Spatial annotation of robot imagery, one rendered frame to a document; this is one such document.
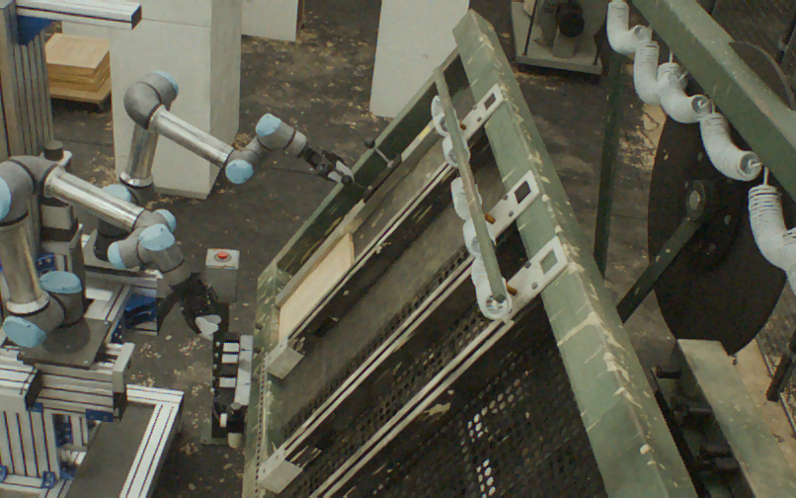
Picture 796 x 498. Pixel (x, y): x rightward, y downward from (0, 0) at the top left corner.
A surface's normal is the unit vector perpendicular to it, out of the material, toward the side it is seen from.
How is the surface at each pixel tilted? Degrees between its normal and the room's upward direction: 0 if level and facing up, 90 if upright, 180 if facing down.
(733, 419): 0
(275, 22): 90
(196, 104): 90
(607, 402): 58
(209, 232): 0
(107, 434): 0
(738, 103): 90
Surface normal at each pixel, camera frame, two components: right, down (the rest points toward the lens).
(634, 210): 0.11, -0.82
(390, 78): -0.07, 0.56
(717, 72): -0.99, -0.06
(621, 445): -0.78, -0.48
